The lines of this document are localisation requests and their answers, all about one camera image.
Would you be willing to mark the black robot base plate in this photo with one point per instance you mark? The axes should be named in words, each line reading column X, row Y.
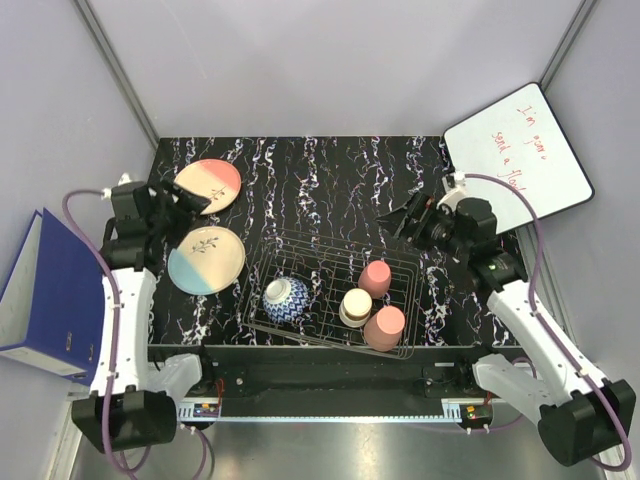
column 287, row 381

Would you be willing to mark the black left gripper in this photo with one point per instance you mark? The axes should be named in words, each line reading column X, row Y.
column 187, row 204

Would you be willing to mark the aluminium frame rail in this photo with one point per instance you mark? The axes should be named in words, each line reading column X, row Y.
column 113, row 63

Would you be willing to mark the blue ring binder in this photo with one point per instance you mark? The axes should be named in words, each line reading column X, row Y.
column 52, row 303

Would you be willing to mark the blue patterned bowl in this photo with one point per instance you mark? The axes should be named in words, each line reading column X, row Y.
column 285, row 299

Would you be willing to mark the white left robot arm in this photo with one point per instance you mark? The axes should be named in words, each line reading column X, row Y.
column 130, row 404

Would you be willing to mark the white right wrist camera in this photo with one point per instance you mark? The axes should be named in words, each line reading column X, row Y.
column 455, row 191

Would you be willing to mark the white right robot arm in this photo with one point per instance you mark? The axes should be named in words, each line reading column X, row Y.
column 578, row 411

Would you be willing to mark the whiteboard with red writing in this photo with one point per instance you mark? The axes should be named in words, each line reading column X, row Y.
column 518, row 141

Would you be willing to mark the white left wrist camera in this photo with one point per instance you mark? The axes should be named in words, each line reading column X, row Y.
column 125, row 186

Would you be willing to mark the pink cup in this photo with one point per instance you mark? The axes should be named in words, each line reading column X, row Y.
column 383, row 331
column 375, row 279

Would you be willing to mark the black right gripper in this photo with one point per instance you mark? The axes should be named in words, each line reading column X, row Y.
column 420, row 207

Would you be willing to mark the pink and cream plate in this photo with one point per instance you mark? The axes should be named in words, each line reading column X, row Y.
column 217, row 180

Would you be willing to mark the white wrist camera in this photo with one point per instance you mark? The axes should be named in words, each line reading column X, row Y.
column 455, row 191
column 125, row 186

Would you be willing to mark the cream and brown cup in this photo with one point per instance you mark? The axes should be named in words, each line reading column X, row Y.
column 355, row 308

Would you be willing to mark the black wire dish rack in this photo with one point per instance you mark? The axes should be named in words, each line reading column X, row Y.
column 329, row 267

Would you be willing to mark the blue and cream plate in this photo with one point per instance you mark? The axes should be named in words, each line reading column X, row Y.
column 207, row 261

